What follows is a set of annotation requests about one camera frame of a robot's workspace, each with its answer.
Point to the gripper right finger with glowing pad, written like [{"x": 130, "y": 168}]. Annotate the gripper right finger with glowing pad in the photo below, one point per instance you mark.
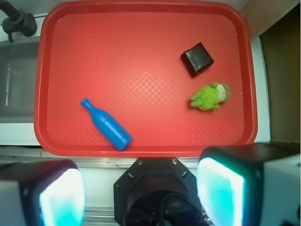
[{"x": 250, "y": 185}]

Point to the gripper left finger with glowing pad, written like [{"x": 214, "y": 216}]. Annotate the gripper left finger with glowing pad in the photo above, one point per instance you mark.
[{"x": 43, "y": 193}]

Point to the green toy animal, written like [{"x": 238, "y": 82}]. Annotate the green toy animal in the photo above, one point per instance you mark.
[{"x": 210, "y": 96}]

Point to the blue toy bottle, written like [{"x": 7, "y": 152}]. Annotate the blue toy bottle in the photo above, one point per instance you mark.
[{"x": 108, "y": 126}]

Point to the grey metal sink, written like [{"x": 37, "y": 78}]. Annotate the grey metal sink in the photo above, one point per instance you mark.
[{"x": 18, "y": 67}]

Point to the dark brown block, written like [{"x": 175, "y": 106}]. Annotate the dark brown block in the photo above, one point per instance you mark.
[{"x": 196, "y": 59}]

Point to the red plastic tray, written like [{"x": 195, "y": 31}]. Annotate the red plastic tray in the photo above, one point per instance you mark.
[{"x": 125, "y": 57}]

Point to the dark faucet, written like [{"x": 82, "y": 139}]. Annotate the dark faucet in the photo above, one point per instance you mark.
[{"x": 17, "y": 21}]

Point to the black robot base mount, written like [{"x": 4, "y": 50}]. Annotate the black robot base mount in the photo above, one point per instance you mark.
[{"x": 157, "y": 192}]

